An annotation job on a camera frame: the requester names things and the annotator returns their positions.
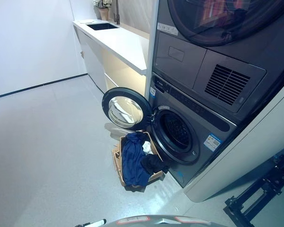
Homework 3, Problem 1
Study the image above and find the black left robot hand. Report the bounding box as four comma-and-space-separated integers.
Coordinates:
81, 218, 107, 227

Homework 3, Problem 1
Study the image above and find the white garment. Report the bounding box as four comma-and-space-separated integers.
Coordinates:
142, 141, 153, 156

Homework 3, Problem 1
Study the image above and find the brown laundry basket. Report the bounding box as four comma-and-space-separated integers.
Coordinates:
111, 131, 168, 190

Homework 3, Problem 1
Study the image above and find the round washing machine door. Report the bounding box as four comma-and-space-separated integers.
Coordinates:
101, 87, 155, 131

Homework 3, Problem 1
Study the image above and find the grey washing machine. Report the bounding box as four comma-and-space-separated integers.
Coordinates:
146, 72, 239, 189

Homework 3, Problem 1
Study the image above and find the grey robot torso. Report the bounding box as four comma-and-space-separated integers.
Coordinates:
106, 214, 219, 227

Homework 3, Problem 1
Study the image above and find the blue garment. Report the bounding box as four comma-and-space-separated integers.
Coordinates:
121, 132, 152, 187

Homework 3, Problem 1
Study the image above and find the black metal stand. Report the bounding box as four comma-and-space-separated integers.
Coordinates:
223, 151, 284, 227

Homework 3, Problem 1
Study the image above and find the grey tumble dryer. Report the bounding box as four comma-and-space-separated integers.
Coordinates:
151, 0, 284, 122

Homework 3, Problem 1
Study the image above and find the white counter cabinet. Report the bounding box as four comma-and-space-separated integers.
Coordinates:
72, 19, 150, 96

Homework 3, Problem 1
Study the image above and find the black sink basin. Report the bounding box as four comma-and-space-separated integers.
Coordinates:
85, 23, 121, 31

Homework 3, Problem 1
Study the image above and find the beige plant pot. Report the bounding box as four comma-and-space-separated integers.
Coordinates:
98, 8, 109, 21

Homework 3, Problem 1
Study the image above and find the dark metal faucet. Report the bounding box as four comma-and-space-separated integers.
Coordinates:
113, 0, 121, 26

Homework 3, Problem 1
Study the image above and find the pale potted plant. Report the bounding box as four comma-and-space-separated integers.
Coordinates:
92, 0, 112, 9

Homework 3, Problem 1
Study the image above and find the white appliance enclosure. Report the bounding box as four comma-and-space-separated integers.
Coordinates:
143, 0, 284, 203

